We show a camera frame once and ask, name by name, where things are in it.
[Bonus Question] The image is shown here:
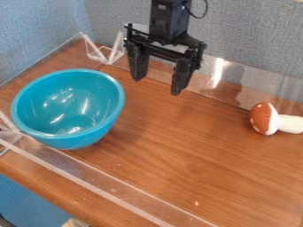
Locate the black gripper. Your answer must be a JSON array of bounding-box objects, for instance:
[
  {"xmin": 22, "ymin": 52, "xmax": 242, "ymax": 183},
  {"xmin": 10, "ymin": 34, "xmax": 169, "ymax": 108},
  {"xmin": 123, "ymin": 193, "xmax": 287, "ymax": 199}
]
[{"xmin": 125, "ymin": 0, "xmax": 209, "ymax": 96}]

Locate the brown white plush mushroom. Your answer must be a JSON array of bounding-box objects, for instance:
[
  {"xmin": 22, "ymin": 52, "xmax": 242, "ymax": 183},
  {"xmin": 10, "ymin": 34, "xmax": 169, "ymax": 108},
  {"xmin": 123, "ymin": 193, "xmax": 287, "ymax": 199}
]
[{"xmin": 249, "ymin": 102, "xmax": 303, "ymax": 136}]

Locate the blue plastic bowl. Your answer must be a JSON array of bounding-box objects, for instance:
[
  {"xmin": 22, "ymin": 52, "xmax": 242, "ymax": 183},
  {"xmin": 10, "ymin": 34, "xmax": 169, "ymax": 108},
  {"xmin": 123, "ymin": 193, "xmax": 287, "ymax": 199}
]
[{"xmin": 11, "ymin": 68, "xmax": 126, "ymax": 150}]

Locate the clear acrylic left barrier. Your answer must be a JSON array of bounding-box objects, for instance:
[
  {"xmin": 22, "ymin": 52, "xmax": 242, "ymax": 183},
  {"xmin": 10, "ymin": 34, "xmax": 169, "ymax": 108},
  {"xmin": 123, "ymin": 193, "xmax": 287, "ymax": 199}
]
[{"xmin": 0, "ymin": 32, "xmax": 82, "ymax": 86}]

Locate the clear acrylic barrier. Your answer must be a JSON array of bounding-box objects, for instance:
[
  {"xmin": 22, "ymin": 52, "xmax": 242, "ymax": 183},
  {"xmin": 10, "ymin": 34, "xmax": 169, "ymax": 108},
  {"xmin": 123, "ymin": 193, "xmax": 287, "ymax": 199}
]
[
  {"xmin": 118, "ymin": 30, "xmax": 303, "ymax": 117},
  {"xmin": 0, "ymin": 111, "xmax": 218, "ymax": 227},
  {"xmin": 0, "ymin": 32, "xmax": 82, "ymax": 86}
]

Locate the clear acrylic back barrier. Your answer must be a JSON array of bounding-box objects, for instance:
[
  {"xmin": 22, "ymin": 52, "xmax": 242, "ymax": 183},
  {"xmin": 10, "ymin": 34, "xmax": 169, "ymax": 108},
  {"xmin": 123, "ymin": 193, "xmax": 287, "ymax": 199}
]
[{"xmin": 118, "ymin": 30, "xmax": 303, "ymax": 117}]

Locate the clear acrylic front barrier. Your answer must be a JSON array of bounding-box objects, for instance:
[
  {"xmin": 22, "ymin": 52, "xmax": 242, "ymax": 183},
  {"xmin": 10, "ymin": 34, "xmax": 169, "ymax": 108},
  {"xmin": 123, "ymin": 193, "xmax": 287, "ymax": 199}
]
[{"xmin": 0, "ymin": 111, "xmax": 218, "ymax": 227}]

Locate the clear acrylic corner bracket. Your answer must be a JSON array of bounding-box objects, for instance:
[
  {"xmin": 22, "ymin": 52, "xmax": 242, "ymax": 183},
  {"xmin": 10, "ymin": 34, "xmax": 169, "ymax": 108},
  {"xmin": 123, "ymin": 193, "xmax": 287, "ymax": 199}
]
[{"xmin": 82, "ymin": 32, "xmax": 125, "ymax": 65}]

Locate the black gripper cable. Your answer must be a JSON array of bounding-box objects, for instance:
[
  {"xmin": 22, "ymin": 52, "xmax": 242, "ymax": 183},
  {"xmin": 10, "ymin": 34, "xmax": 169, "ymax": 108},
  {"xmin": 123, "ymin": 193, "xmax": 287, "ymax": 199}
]
[{"xmin": 182, "ymin": 0, "xmax": 210, "ymax": 20}]

